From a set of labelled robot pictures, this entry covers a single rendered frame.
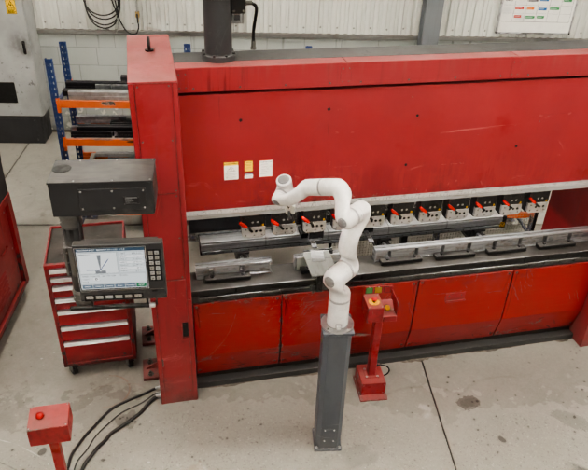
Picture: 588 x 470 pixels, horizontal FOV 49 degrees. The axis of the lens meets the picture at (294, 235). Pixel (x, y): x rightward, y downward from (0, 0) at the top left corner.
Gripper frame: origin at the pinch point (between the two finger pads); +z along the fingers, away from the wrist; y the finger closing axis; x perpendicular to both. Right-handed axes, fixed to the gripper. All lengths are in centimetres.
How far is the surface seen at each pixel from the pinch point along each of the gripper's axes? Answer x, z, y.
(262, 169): 18.5, -4.1, 31.0
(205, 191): 53, -1, 18
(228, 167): 37.7, -11.7, 27.4
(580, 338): -202, 195, 9
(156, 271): 66, -21, -49
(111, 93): 168, 59, 175
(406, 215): -68, 57, 36
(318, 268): -10, 58, -2
